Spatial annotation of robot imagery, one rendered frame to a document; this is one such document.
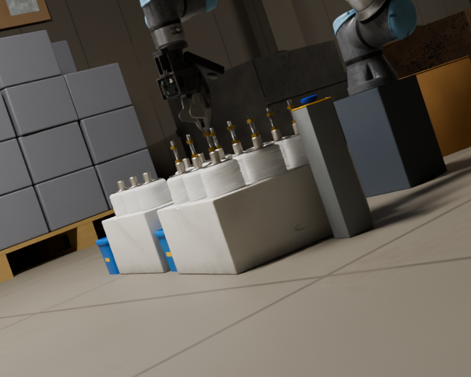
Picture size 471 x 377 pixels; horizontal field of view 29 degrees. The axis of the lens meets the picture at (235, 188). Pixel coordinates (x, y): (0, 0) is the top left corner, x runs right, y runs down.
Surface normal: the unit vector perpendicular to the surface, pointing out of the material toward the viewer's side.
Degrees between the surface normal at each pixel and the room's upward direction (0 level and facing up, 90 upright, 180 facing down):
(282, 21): 90
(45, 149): 90
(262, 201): 90
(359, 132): 90
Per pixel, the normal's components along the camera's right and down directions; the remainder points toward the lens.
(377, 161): -0.72, 0.29
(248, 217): 0.40, -0.08
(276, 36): 0.62, -0.16
